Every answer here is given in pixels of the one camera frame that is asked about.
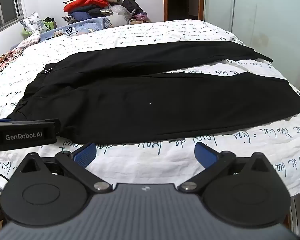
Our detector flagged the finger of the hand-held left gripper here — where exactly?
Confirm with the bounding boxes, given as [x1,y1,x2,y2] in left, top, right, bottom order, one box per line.
[0,118,62,138]

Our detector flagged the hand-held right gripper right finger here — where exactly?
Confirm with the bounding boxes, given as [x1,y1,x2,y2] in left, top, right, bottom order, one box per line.
[177,142,273,193]

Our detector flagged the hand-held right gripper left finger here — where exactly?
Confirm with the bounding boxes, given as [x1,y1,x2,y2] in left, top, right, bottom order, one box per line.
[18,142,113,193]

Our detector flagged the black pants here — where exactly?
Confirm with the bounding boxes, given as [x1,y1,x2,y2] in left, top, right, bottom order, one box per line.
[7,41,300,145]

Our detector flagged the white script-print blanket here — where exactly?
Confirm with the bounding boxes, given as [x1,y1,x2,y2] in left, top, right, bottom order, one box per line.
[0,19,300,198]

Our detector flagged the orange floral blanket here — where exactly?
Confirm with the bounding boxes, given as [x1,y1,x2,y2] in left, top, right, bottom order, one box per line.
[0,47,26,83]

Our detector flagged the pink floral cloth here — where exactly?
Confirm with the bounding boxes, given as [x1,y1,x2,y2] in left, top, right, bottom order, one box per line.
[18,33,41,49]

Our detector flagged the green bag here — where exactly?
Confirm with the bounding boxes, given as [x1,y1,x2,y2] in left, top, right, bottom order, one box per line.
[22,17,58,37]

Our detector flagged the blue floral pillow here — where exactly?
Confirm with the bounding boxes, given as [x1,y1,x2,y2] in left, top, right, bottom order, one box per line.
[19,12,46,33]

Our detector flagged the pile of clothes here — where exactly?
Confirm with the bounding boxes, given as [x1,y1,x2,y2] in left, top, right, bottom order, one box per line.
[62,0,122,22]

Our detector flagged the white plastic bag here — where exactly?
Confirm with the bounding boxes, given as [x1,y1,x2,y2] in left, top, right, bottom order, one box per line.
[110,4,132,26]

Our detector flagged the glass wardrobe door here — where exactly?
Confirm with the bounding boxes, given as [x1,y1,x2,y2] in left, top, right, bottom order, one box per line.
[204,0,300,105]

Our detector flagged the black cloth bundle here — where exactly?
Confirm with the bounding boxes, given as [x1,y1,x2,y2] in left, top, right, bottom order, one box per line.
[122,0,144,17]

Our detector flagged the wooden door frame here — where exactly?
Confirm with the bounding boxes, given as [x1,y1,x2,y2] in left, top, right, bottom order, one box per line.
[162,0,207,22]

